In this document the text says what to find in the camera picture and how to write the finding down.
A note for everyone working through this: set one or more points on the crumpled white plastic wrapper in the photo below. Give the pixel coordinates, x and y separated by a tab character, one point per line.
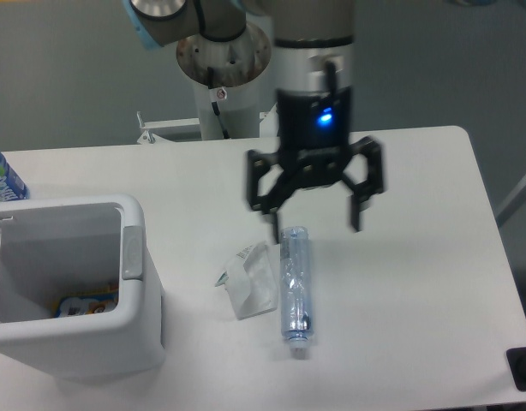
250	282

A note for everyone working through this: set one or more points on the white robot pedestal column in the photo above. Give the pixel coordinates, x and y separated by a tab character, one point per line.
226	81

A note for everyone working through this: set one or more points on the white frame at right edge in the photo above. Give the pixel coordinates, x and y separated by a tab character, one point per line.
511	203

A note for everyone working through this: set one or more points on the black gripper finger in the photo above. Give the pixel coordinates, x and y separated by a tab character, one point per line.
361	192
257	165

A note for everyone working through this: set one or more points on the white plastic trash can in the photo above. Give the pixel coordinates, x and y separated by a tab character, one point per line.
52	248

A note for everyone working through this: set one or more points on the white metal base frame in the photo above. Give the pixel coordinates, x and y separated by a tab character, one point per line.
188	129

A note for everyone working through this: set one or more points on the empty clear plastic bottle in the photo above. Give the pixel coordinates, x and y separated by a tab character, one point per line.
297	326

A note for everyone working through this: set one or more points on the black clamp at table edge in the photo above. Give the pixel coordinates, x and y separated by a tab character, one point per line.
517	361

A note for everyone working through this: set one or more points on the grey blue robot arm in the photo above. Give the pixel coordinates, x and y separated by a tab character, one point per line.
313	42

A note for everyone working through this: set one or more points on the blue labelled water bottle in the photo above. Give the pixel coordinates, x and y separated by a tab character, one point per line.
12	187

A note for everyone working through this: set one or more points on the yellow snack packet in bin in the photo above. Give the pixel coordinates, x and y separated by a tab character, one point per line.
102	300

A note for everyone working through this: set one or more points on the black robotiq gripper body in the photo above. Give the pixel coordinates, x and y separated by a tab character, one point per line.
314	130

